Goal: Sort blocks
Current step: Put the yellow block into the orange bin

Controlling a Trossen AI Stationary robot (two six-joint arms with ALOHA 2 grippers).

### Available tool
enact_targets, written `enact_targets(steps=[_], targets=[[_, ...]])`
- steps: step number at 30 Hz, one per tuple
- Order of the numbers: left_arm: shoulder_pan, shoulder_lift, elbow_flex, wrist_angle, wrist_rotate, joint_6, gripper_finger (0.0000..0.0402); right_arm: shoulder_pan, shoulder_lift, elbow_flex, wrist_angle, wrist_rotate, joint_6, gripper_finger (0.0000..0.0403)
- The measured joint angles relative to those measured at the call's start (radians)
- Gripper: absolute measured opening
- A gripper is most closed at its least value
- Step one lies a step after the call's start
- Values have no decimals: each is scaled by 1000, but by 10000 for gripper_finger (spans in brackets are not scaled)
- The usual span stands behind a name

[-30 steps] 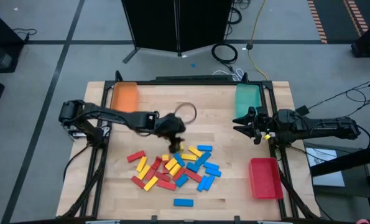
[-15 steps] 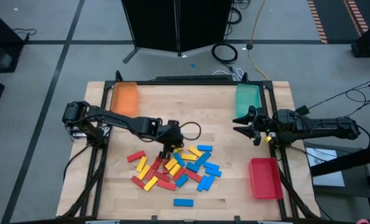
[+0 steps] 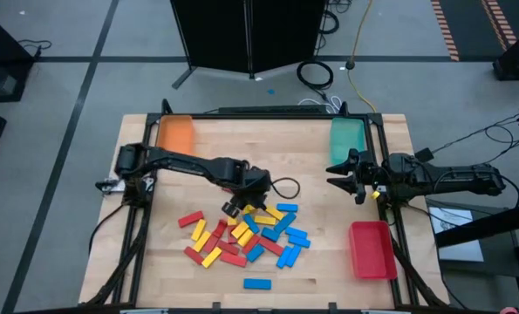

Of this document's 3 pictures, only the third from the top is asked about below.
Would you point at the black desk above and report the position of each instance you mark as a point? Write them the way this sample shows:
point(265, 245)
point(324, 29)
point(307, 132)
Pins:
point(4, 52)

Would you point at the red arch block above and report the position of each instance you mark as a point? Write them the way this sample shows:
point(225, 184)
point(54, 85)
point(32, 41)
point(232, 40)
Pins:
point(231, 237)

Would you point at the red tape roll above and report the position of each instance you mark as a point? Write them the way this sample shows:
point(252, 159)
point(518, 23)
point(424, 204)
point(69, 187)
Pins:
point(510, 310)

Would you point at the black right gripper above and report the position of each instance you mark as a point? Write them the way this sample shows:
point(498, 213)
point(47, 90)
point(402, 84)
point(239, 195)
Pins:
point(368, 174)

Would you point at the orange black striped floor strip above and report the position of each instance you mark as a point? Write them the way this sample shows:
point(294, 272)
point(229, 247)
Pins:
point(445, 30)
point(499, 22)

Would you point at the white paper sheet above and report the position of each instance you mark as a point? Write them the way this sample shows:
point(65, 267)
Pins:
point(457, 244)

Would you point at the blue wooden block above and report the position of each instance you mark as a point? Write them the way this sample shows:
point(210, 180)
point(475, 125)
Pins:
point(270, 234)
point(287, 207)
point(257, 284)
point(255, 253)
point(299, 241)
point(251, 223)
point(284, 257)
point(293, 256)
point(284, 222)
point(296, 232)

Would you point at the red plastic bin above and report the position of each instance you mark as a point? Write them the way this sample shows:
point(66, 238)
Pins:
point(370, 248)

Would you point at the small black power adapter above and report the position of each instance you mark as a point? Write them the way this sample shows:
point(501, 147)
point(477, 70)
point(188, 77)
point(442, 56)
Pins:
point(425, 154)

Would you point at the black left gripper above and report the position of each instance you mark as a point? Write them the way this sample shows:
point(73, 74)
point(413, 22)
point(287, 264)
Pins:
point(254, 181)

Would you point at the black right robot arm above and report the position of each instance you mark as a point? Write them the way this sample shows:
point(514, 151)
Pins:
point(459, 179)

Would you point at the yellow wooden block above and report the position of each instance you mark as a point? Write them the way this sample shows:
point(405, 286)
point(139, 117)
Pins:
point(240, 230)
point(211, 257)
point(275, 213)
point(265, 220)
point(245, 237)
point(232, 221)
point(202, 240)
point(198, 229)
point(249, 209)

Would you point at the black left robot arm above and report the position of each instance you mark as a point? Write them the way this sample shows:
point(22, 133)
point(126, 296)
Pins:
point(185, 163)

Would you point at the long black power strip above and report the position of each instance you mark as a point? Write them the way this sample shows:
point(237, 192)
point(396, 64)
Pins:
point(272, 109)

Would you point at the black folding screen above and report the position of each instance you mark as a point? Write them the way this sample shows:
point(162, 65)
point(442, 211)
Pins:
point(250, 35)

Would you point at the orange translucent plastic bin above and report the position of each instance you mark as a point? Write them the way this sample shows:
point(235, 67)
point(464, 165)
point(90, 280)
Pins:
point(176, 133)

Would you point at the black side stand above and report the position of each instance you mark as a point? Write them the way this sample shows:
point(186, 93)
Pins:
point(486, 227)

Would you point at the teal translucent plastic bin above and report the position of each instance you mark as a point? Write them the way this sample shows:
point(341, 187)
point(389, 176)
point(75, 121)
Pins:
point(346, 135)

